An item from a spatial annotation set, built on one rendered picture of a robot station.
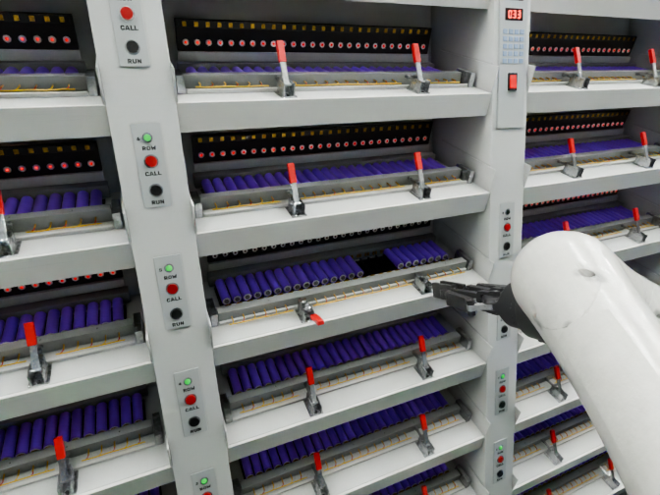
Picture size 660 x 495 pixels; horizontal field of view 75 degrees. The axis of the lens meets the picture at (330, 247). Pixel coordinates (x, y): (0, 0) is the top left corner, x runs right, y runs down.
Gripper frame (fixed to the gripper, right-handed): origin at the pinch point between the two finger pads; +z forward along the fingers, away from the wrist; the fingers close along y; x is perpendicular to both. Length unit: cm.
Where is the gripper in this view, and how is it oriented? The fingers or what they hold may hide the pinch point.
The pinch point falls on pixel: (449, 291)
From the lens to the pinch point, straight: 87.1
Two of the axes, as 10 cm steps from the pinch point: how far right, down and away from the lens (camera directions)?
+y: 9.1, -1.6, 3.7
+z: -3.8, -0.3, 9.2
